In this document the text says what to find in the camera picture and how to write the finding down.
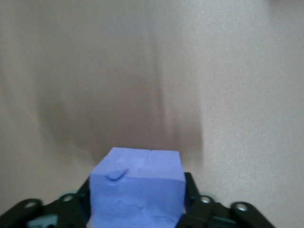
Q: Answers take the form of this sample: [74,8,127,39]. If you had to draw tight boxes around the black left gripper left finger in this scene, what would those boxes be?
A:
[0,177,92,228]

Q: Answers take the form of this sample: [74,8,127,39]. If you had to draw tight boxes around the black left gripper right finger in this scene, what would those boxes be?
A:
[175,172,278,228]

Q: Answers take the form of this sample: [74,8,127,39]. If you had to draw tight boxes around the dented purple foam cube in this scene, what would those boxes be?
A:
[89,147,186,228]

